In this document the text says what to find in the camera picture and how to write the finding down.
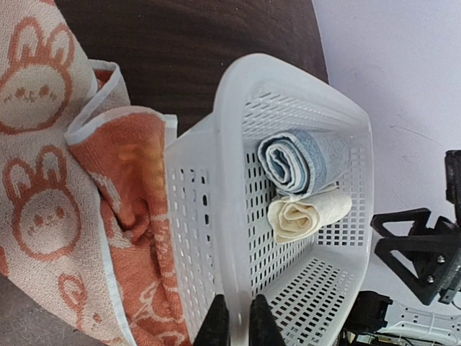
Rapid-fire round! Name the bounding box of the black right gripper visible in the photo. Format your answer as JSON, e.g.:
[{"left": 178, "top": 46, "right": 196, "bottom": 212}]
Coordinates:
[{"left": 370, "top": 208, "right": 460, "bottom": 306}]

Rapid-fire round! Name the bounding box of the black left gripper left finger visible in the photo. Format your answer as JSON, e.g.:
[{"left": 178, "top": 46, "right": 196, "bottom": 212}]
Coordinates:
[{"left": 193, "top": 294, "right": 231, "bottom": 346}]

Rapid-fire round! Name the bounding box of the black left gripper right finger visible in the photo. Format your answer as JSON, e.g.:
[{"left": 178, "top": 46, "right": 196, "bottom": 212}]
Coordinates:
[{"left": 249, "top": 294, "right": 285, "bottom": 346}]

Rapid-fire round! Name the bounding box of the white towel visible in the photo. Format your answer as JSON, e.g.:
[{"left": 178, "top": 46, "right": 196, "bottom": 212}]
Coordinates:
[{"left": 267, "top": 189, "right": 352, "bottom": 244}]

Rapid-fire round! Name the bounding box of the white plastic basket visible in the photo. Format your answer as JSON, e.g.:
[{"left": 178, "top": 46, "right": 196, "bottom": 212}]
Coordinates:
[{"left": 166, "top": 54, "right": 374, "bottom": 345}]

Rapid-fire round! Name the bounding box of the orange patterned towel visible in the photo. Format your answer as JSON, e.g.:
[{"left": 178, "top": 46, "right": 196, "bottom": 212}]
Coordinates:
[{"left": 1, "top": 1, "right": 189, "bottom": 345}]

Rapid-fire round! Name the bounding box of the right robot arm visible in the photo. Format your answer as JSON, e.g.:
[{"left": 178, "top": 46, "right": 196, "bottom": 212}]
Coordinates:
[{"left": 344, "top": 208, "right": 460, "bottom": 345}]

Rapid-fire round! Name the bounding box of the rolled grey blue towel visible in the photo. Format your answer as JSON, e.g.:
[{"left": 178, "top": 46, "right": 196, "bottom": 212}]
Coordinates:
[{"left": 257, "top": 129, "right": 352, "bottom": 197}]

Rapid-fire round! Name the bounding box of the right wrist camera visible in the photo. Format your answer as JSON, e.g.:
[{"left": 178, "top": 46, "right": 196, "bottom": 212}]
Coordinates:
[{"left": 444, "top": 150, "right": 461, "bottom": 205}]

